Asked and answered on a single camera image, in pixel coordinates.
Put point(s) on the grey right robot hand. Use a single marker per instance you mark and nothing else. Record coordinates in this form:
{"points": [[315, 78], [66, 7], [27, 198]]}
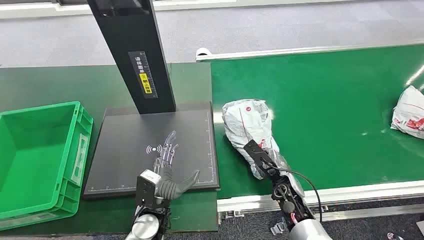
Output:
{"points": [[281, 162]]}

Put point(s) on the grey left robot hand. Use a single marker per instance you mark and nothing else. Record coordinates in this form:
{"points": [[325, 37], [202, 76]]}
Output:
{"points": [[164, 185]]}

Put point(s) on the white courier bag package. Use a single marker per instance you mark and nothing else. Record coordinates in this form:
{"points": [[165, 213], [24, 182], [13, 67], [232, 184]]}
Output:
{"points": [[246, 126]]}

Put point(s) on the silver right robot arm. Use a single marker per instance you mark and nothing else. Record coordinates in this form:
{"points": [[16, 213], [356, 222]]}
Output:
{"points": [[308, 232]]}

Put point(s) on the black scale platform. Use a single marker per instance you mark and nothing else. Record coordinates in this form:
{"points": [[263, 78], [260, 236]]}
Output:
{"points": [[132, 142]]}

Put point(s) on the green conveyor belt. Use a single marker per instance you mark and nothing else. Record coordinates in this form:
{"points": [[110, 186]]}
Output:
{"points": [[331, 109]]}

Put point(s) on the black yellow column label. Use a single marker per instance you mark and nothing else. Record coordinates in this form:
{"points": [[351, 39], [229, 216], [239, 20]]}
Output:
{"points": [[143, 74]]}

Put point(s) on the green plastic crate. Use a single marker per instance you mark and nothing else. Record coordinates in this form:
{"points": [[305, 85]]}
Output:
{"points": [[36, 155]]}

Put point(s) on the small red white floor object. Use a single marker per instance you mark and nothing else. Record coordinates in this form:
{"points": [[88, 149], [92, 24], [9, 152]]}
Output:
{"points": [[394, 236]]}

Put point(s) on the white conveyor roller end cap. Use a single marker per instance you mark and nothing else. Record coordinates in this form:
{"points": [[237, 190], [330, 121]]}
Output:
{"points": [[203, 51]]}

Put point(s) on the white courier bag red print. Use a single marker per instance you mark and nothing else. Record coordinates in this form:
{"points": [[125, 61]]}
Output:
{"points": [[410, 114]]}

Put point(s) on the dark green table mat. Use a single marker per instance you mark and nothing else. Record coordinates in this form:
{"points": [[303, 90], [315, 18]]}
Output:
{"points": [[49, 82]]}

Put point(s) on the grey floor panel corner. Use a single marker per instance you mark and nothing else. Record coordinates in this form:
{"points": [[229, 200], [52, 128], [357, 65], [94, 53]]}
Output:
{"points": [[421, 228]]}

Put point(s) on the black scale column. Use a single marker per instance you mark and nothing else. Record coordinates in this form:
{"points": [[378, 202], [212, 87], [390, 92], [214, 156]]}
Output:
{"points": [[132, 30]]}

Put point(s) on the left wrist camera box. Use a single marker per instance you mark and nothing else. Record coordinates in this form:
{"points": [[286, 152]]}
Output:
{"points": [[147, 188]]}

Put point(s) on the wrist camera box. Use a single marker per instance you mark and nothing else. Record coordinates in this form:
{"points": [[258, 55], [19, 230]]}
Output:
{"points": [[147, 188], [257, 154]]}

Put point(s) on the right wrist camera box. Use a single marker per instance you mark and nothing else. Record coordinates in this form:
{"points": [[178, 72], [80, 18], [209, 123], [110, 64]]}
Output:
{"points": [[257, 154]]}

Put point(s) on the metal conveyor bracket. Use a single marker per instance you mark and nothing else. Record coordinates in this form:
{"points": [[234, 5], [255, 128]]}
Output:
{"points": [[279, 228]]}

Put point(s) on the aluminium conveyor side rail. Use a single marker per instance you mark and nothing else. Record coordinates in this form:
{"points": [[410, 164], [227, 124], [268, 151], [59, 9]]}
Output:
{"points": [[298, 52], [357, 192]]}

